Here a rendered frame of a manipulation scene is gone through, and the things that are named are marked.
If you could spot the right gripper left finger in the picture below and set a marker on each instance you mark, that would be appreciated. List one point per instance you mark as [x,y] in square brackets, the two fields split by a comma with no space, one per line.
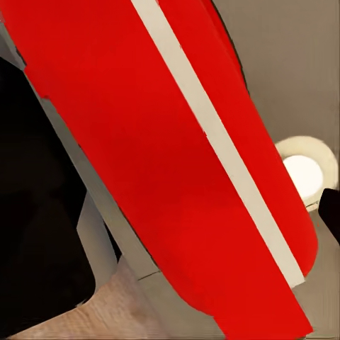
[17,211]

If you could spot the coffee table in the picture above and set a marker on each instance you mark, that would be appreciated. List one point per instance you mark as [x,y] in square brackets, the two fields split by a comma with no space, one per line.
[290,55]

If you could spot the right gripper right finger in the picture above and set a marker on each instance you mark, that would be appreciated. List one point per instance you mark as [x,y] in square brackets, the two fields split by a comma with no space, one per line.
[329,211]

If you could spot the radio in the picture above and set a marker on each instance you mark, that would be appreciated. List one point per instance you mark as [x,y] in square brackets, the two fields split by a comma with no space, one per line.
[154,93]

